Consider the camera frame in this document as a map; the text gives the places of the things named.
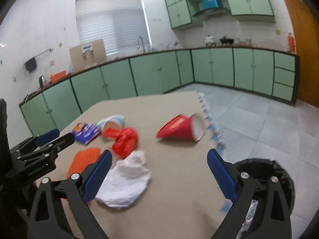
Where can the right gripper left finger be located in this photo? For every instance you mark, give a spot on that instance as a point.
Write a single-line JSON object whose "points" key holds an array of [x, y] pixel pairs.
{"points": [[48, 218]]}

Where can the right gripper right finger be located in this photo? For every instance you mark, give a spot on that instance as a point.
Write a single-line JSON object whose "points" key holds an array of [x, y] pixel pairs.
{"points": [[234, 188]]}

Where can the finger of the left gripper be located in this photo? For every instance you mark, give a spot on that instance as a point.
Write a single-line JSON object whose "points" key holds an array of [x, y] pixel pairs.
{"points": [[32, 143], [48, 152]]}

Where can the blue snack bag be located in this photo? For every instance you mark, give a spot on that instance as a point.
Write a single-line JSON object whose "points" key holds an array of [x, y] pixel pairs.
{"points": [[84, 133]]}

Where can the blue white paper cup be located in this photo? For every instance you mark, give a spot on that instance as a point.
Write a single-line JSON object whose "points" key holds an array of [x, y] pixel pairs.
{"points": [[115, 122]]}

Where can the red plastic bag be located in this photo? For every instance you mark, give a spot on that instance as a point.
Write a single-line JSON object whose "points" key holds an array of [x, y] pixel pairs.
{"points": [[125, 140]]}

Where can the red paper cup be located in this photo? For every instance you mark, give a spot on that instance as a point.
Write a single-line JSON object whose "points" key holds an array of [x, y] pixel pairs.
{"points": [[182, 127]]}

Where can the green lower kitchen cabinets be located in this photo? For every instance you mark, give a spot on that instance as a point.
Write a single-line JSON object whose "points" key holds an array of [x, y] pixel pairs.
{"points": [[268, 73]]}

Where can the black trash bin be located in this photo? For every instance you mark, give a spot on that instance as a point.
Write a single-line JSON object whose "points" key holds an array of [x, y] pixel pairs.
{"points": [[271, 203]]}

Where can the orange crocheted coaster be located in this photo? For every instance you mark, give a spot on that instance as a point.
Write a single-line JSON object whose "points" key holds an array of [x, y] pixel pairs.
{"points": [[82, 159]]}

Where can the electric kettle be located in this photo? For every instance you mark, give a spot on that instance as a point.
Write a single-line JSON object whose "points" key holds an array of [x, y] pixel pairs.
{"points": [[42, 82]]}

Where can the orange plastic basket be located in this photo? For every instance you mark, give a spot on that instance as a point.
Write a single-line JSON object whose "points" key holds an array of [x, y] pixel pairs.
{"points": [[54, 78]]}

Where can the dark hanging towel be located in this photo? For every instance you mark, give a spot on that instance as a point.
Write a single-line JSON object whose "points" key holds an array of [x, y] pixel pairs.
{"points": [[30, 65]]}

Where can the beige tablecloth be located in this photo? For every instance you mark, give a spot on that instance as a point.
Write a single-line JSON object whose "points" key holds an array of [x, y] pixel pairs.
{"points": [[183, 199]]}

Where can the cardboard box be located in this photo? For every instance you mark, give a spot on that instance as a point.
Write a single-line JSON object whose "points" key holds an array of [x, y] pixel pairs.
{"points": [[87, 55]]}

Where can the chrome sink faucet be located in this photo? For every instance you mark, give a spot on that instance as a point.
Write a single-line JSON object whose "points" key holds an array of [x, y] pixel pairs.
{"points": [[140, 44]]}

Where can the white window blind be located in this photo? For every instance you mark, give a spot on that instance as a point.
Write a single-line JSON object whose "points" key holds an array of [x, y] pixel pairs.
{"points": [[117, 22]]}

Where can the orange thermos bottle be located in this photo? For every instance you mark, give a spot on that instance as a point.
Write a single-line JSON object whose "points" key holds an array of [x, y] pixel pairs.
{"points": [[291, 43]]}

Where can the black wok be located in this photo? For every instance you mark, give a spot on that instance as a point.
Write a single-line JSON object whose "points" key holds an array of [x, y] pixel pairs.
{"points": [[225, 40]]}

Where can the white cooking pot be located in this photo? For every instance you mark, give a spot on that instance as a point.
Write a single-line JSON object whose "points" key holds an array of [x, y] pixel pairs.
{"points": [[209, 40]]}

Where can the brown wooden door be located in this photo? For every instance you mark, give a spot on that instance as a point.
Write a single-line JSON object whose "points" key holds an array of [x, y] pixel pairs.
{"points": [[306, 36]]}

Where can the black range hood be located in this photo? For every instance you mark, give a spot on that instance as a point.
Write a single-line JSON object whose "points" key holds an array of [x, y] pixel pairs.
{"points": [[206, 14]]}

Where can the blue box on hood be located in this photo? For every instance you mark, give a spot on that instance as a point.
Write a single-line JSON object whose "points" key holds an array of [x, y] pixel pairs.
{"points": [[210, 4]]}

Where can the metal towel rail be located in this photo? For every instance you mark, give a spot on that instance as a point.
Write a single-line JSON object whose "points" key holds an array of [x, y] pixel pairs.
{"points": [[41, 52]]}

